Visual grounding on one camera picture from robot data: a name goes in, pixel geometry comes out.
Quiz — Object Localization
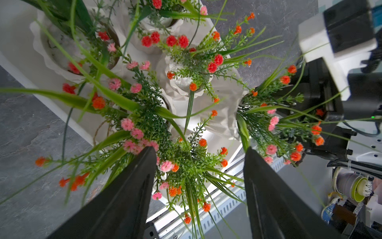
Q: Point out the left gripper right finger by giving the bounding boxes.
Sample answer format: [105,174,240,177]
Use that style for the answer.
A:
[243,148,340,239]

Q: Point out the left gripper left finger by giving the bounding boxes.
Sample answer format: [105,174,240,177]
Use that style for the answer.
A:
[49,147,157,239]

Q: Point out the aluminium mounting rail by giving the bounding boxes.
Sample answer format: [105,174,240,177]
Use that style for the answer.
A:
[143,149,287,239]

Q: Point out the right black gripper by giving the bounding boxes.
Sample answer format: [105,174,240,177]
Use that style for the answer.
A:
[272,59,355,161]

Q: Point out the red flower pot rearmost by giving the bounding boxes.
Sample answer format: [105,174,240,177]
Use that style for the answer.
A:
[235,41,382,168]

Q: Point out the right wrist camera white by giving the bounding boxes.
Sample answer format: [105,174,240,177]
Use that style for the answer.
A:
[298,1,382,101]

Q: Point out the orange flower pot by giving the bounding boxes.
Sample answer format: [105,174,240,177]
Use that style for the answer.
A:
[55,110,237,228]

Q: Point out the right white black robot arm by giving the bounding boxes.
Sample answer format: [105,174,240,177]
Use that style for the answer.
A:
[275,30,382,178]

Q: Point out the white plastic storage tray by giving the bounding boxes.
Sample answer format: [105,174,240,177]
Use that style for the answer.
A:
[0,0,248,231]

